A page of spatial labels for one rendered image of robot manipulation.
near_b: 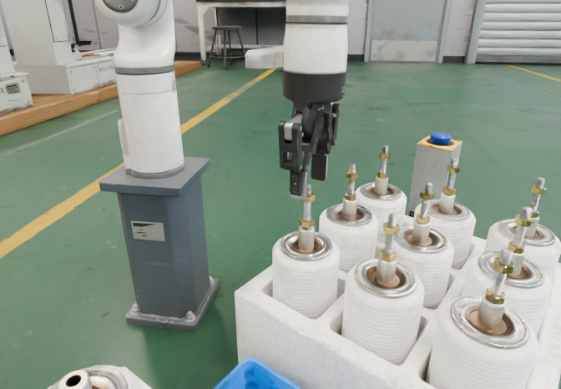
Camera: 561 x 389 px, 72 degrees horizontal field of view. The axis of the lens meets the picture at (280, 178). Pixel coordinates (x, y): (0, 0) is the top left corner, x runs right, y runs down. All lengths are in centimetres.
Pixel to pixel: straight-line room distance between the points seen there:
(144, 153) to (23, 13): 241
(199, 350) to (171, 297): 11
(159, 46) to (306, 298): 44
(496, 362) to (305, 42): 38
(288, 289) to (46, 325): 53
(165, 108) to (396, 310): 45
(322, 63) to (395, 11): 511
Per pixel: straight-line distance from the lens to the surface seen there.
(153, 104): 65
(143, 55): 64
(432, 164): 84
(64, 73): 292
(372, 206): 70
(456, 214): 70
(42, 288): 103
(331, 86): 45
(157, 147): 66
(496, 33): 574
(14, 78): 259
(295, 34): 45
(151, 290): 79
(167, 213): 68
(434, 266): 58
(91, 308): 92
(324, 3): 44
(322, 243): 56
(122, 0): 62
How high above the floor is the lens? 55
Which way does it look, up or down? 23 degrees down
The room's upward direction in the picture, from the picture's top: straight up
